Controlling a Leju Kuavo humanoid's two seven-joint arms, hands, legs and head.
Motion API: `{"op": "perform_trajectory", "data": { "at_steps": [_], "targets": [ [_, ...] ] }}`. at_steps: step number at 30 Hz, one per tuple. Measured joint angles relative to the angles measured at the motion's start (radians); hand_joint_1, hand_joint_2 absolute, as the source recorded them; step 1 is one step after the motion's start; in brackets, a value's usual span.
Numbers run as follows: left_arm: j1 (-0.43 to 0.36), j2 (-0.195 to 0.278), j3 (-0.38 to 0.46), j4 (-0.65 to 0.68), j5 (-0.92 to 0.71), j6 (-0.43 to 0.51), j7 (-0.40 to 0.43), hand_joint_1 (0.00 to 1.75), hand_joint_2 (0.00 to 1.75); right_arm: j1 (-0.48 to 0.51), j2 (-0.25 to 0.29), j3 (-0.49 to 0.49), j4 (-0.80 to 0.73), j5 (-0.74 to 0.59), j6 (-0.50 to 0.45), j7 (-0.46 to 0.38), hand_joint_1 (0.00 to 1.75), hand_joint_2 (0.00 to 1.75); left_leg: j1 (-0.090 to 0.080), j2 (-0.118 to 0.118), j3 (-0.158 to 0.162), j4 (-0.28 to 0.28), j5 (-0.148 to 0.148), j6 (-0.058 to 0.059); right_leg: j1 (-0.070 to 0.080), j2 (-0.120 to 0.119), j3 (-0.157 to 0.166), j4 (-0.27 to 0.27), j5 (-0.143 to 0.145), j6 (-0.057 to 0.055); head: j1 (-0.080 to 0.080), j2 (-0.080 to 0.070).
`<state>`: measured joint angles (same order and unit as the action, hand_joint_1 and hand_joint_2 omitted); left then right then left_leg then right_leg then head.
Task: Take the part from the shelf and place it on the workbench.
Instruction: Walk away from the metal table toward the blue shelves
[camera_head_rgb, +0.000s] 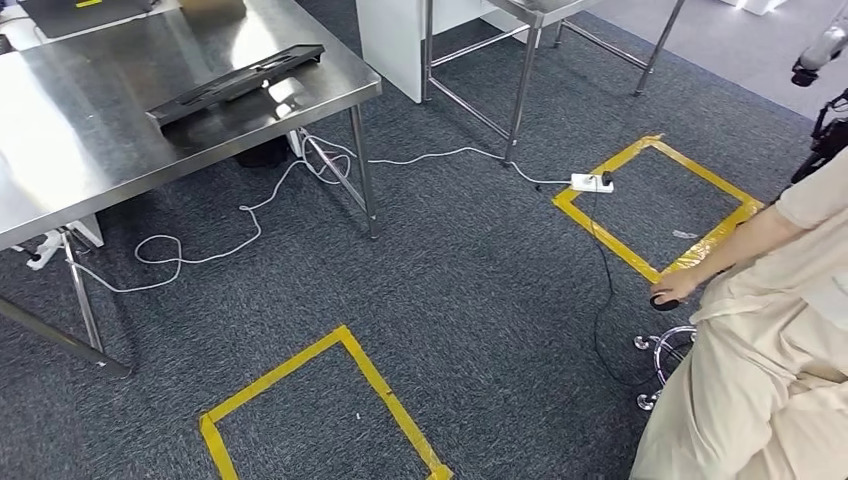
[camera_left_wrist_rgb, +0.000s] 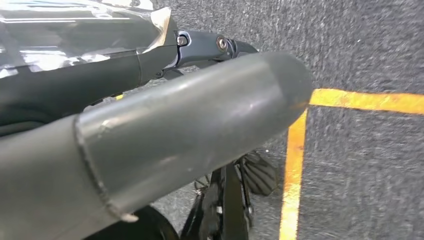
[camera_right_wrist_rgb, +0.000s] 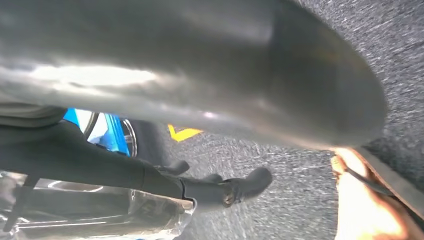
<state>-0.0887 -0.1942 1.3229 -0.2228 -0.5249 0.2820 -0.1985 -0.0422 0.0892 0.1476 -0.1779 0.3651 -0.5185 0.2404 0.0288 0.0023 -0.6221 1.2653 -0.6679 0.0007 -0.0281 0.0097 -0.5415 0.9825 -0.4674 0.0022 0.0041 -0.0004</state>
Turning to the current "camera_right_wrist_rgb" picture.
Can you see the person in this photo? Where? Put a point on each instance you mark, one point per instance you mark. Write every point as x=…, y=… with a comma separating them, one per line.
x=232, y=66

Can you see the yellow floor tape square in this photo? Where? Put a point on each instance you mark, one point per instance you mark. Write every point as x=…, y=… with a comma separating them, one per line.
x=182, y=134

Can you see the blue metal shelf rack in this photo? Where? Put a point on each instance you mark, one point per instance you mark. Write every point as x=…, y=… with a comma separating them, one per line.
x=114, y=136

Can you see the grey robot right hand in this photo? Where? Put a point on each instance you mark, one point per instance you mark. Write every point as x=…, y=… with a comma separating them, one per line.
x=82, y=172

